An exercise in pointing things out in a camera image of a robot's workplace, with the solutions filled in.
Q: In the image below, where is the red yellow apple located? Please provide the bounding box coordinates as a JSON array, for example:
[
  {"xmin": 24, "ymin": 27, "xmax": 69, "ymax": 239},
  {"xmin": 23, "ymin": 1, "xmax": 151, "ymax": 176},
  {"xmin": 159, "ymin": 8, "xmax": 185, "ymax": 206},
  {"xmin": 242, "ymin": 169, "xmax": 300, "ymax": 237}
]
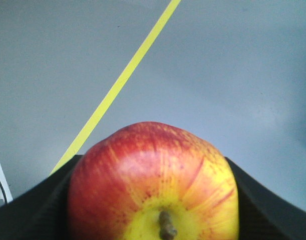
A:
[{"xmin": 67, "ymin": 122, "xmax": 239, "ymax": 240}]

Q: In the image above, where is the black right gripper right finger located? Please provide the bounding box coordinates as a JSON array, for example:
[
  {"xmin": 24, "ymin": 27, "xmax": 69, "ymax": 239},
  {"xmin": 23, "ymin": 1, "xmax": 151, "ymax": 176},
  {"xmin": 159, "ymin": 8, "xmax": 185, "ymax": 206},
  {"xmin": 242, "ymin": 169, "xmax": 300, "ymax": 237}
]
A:
[{"xmin": 226, "ymin": 158, "xmax": 306, "ymax": 240}]

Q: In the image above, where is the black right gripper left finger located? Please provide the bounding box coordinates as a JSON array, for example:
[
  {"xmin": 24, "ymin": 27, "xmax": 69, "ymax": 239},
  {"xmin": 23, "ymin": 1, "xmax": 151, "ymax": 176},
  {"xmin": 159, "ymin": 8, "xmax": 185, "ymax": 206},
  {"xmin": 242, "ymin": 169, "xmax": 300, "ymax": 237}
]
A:
[{"xmin": 0, "ymin": 155, "xmax": 81, "ymax": 240}]

